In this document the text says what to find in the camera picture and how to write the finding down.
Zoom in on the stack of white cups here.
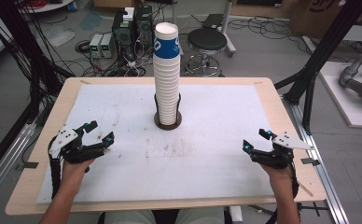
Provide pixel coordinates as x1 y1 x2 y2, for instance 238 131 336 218
152 55 182 126

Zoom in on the black round stool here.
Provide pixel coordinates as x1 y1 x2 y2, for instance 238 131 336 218
184 27 229 78

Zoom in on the black tape strip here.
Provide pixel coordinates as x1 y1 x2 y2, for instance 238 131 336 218
300 157 321 167
14 161 40 172

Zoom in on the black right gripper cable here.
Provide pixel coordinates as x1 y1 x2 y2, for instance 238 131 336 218
287 152 300 200

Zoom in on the person's right hand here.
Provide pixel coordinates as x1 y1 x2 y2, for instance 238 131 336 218
260 162 295 188

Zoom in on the aluminium floor rail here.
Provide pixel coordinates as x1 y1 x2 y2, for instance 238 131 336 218
0 121 37 209
281 95 352 224

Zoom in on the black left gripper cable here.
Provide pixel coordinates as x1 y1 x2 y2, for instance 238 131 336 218
47 146 63 200

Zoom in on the white stand pole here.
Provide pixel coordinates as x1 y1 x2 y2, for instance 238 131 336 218
219 0 238 59

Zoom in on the person's left hand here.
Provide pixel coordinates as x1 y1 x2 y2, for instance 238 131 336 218
61 157 96 189

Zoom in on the grey power supply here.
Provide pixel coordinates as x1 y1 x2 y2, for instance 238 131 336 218
100 33 116 59
88 33 104 59

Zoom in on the white table mat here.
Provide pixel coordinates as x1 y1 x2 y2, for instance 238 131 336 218
35 83 295 205

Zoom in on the black metal frame post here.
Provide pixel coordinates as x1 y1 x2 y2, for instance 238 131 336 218
274 0 362 135
0 0 76 125

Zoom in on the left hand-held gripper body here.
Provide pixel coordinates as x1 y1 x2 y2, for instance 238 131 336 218
48 124 108 165

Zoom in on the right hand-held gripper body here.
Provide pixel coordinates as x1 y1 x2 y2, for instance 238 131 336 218
249 131 314 170

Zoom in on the person's right leg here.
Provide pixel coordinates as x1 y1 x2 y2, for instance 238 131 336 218
174 206 226 224

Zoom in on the black computer tower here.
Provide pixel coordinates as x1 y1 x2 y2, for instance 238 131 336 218
111 10 137 62
134 5 155 50

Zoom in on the white floor platform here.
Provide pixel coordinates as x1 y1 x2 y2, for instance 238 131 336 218
318 61 362 130

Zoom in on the brown cardboard box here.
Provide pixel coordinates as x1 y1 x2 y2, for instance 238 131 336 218
288 0 362 39

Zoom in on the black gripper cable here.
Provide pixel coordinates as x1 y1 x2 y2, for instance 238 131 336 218
287 152 300 200
47 146 63 200

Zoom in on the tangle of floor cables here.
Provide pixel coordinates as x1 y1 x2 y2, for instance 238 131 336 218
227 15 311 57

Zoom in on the light wooden table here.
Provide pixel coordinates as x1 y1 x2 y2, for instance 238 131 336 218
5 76 328 217

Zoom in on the small white box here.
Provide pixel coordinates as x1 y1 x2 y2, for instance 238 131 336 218
122 7 136 22

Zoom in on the person's leg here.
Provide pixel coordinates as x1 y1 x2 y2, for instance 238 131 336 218
104 209 157 224
174 206 226 224

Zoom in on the dark round cup holder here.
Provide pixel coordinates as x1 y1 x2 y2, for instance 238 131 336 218
153 92 183 132

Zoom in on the person's left leg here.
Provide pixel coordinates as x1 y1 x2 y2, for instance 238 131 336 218
104 209 157 224

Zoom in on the thin wooden stick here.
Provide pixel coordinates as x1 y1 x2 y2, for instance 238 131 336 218
297 180 314 198

